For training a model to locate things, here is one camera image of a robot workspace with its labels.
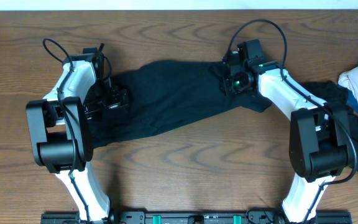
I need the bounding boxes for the black cloth shorts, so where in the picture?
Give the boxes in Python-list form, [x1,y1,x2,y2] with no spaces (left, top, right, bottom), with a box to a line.
[88,60,272,147]

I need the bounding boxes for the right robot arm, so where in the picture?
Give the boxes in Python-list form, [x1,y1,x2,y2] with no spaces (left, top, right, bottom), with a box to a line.
[223,49,357,223]

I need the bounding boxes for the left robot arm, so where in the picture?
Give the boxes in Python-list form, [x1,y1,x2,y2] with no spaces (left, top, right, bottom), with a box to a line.
[25,47,129,223]

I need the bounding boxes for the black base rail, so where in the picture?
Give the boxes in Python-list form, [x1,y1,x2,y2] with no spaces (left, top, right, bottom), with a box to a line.
[40,210,353,224]

